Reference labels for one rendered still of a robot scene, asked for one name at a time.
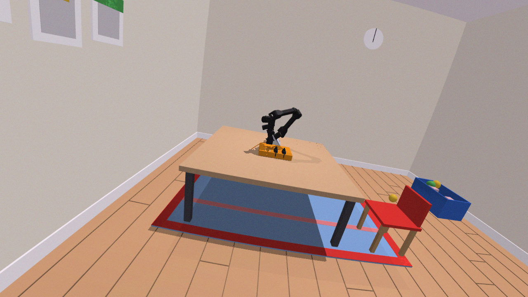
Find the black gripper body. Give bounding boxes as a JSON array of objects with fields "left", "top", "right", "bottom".
[{"left": 267, "top": 123, "right": 275, "bottom": 134}]

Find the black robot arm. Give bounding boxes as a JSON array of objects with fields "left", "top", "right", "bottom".
[{"left": 262, "top": 108, "right": 302, "bottom": 140}]

